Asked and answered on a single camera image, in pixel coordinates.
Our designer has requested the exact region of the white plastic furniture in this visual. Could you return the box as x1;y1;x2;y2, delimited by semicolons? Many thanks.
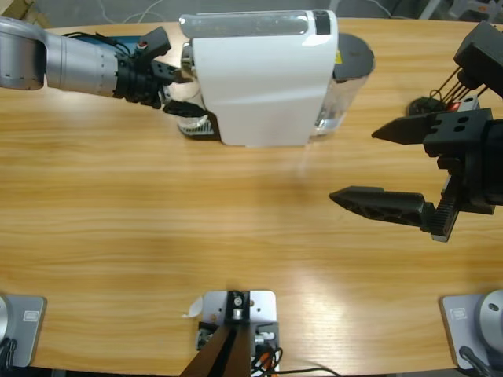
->
416;0;503;20

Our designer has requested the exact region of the black base cable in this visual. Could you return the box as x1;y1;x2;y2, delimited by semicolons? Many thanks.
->
0;337;19;368
458;345;494;377

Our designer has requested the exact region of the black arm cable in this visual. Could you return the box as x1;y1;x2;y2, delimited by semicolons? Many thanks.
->
62;31;137;56

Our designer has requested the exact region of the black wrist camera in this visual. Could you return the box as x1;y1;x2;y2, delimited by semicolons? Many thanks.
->
135;26;172;62
453;20;503;99

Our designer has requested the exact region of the clear plastic water tank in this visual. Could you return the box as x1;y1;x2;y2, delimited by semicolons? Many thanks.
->
308;33;376;145

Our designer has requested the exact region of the clear drinking glass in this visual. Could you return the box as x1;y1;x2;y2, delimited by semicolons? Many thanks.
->
168;80;211;137

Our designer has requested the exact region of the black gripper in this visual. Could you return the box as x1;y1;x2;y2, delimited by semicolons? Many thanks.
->
113;53;209;119
328;97;503;243

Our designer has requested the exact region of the black table edge cable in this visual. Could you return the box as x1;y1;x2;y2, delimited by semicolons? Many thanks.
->
274;367;343;377

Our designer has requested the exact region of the white capsule coffee machine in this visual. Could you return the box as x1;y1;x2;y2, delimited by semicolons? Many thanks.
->
180;9;340;149

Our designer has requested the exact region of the dark brown camera post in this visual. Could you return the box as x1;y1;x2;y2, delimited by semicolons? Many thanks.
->
181;290;252;377

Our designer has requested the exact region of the white floor cable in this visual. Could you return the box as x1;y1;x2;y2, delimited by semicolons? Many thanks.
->
367;0;394;19
96;0;185;25

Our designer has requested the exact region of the black capsule holder with rods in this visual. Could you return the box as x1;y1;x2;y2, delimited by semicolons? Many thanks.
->
408;66;483;115

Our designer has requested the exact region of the light wooden board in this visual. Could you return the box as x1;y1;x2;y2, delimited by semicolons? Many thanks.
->
0;0;52;28

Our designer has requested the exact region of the metal grille drip tray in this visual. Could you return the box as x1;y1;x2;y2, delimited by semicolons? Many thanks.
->
178;113;219;141

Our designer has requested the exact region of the orange and black wire bundle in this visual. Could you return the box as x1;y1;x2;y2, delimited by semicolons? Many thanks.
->
250;346;284;376

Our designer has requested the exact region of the white paper tag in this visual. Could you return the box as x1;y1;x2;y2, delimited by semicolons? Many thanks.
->
180;296;204;319

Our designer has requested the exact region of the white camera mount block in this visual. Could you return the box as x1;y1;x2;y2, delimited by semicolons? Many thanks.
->
196;289;281;374

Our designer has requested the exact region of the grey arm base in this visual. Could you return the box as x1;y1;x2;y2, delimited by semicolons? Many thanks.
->
439;289;503;370
0;294;48;368

